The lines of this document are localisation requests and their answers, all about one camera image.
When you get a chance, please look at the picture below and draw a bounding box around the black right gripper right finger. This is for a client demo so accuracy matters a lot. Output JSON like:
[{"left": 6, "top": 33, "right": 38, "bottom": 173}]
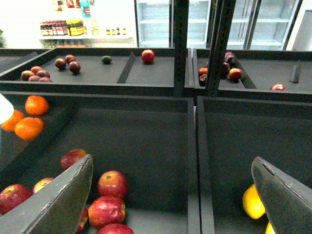
[{"left": 251, "top": 157, "right": 312, "bottom": 234}]

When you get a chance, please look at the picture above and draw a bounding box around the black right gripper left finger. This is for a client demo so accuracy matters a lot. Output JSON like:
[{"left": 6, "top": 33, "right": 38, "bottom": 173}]
[{"left": 0, "top": 155, "right": 93, "bottom": 234}]

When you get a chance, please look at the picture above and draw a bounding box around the yellow mango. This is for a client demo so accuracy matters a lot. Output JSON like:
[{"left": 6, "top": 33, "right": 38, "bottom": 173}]
[{"left": 242, "top": 184, "right": 265, "bottom": 219}]

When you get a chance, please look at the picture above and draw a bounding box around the dark green avocado far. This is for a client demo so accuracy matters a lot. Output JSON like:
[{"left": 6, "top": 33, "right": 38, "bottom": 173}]
[{"left": 101, "top": 56, "right": 112, "bottom": 64}]

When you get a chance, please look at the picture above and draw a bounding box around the red apple lower centre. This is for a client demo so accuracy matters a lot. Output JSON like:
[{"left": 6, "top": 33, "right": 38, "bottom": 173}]
[{"left": 88, "top": 196, "right": 126, "bottom": 229}]

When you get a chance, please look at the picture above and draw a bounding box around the red apple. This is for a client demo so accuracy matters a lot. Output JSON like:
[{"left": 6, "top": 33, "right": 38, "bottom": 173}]
[
  {"left": 60, "top": 149, "right": 87, "bottom": 171},
  {"left": 0, "top": 184, "right": 32, "bottom": 215},
  {"left": 97, "top": 223, "right": 134, "bottom": 234},
  {"left": 88, "top": 196, "right": 126, "bottom": 229},
  {"left": 97, "top": 171, "right": 129, "bottom": 199}
]

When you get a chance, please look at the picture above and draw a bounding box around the red apple far left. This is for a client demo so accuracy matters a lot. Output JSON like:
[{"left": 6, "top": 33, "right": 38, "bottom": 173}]
[{"left": 0, "top": 184, "right": 32, "bottom": 215}]

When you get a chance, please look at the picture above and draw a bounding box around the red apple upper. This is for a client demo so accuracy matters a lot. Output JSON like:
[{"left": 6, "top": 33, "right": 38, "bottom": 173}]
[{"left": 60, "top": 149, "right": 87, "bottom": 171}]

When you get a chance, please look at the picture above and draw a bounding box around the red apple bottom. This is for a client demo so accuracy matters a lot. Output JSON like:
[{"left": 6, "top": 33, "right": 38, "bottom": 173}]
[{"left": 97, "top": 223, "right": 134, "bottom": 234}]

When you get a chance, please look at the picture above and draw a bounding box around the orange fruit lower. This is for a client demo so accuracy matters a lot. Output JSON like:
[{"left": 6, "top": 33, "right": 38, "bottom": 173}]
[{"left": 14, "top": 117, "right": 44, "bottom": 141}]

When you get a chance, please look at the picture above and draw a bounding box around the orange fruit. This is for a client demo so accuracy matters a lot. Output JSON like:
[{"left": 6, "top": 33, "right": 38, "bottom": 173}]
[
  {"left": 1, "top": 109, "right": 25, "bottom": 132},
  {"left": 14, "top": 117, "right": 44, "bottom": 141},
  {"left": 25, "top": 95, "right": 49, "bottom": 116}
]

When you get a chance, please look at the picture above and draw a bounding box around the orange fruit left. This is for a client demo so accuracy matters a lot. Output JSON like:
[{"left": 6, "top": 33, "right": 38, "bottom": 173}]
[{"left": 1, "top": 109, "right": 25, "bottom": 132}]

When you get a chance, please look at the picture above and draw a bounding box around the orange fruit top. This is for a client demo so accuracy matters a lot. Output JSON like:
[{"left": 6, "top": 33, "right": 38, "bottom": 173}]
[{"left": 25, "top": 95, "right": 49, "bottom": 116}]

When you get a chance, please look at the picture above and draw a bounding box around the red apple right tray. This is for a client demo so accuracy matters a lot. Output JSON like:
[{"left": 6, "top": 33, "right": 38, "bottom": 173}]
[{"left": 229, "top": 68, "right": 242, "bottom": 82}]

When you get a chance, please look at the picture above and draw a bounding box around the red apple tray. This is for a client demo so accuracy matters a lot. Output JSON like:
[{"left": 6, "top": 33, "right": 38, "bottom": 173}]
[
  {"left": 229, "top": 68, "right": 242, "bottom": 82},
  {"left": 141, "top": 49, "right": 155, "bottom": 63}
]

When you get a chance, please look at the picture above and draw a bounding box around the red apple far tray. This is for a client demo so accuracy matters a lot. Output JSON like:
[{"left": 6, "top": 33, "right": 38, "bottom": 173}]
[{"left": 141, "top": 49, "right": 155, "bottom": 63}]

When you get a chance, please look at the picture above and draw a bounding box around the glass door refrigerator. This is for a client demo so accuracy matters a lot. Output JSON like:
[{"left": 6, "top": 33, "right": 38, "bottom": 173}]
[{"left": 135, "top": 0, "right": 302, "bottom": 50}]

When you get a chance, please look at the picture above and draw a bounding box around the bottle row on shelf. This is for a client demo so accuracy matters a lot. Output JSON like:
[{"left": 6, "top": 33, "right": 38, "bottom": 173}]
[{"left": 39, "top": 19, "right": 87, "bottom": 37}]

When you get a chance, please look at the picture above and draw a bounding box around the black shelf post right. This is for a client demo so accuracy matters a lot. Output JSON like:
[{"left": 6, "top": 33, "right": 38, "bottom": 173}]
[{"left": 205, "top": 0, "right": 236, "bottom": 97}]

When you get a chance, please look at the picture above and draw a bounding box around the black shelf upright post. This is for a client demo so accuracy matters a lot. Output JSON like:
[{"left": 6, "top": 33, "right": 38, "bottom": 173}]
[{"left": 173, "top": 0, "right": 189, "bottom": 97}]

